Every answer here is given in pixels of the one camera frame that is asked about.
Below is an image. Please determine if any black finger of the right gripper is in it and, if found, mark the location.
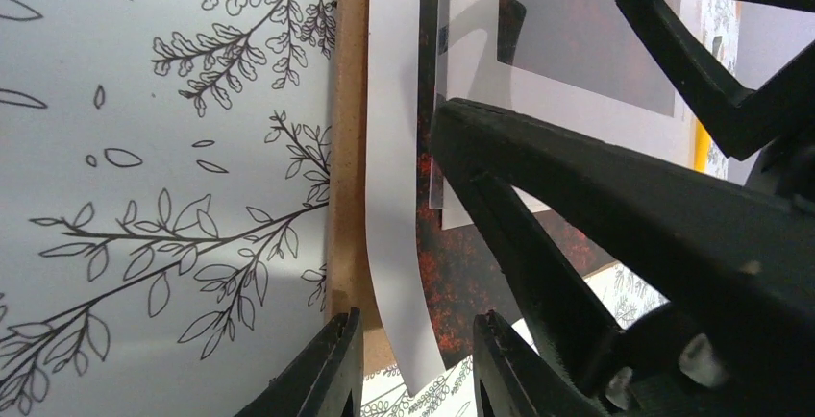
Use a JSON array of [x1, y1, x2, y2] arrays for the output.
[[431, 99, 814, 416], [612, 0, 815, 162]]

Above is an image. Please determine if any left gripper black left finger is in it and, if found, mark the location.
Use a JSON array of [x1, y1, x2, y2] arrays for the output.
[[236, 307, 363, 417]]

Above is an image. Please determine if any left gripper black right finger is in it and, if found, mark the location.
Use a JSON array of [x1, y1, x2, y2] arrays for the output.
[[473, 311, 605, 416]]

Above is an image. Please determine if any yellow handled screwdriver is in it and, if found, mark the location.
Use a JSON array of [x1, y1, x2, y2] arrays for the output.
[[693, 118, 712, 173]]

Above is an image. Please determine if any autumn forest photo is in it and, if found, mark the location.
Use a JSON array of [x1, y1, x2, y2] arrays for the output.
[[363, 0, 619, 398]]

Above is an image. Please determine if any white passe-partout mat board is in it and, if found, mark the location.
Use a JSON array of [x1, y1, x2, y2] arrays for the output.
[[439, 0, 702, 232]]

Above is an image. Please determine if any clear acrylic glazing sheet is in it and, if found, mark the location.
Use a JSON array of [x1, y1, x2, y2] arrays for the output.
[[428, 0, 451, 209]]

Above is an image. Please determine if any floral patterned table mat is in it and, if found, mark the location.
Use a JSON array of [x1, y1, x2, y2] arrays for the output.
[[0, 0, 743, 417]]

